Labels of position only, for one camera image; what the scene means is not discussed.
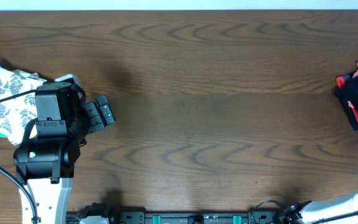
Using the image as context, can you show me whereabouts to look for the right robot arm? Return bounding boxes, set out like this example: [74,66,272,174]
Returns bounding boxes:
[275,191,358,224]

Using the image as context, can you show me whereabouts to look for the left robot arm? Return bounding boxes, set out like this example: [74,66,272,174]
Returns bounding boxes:
[13,82,115,223]

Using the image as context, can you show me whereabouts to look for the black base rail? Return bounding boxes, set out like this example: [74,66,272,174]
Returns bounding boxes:
[65,203,280,224]

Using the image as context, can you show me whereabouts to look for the white fern-print fabric bag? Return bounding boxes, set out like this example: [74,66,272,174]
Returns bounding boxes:
[0,58,48,146]

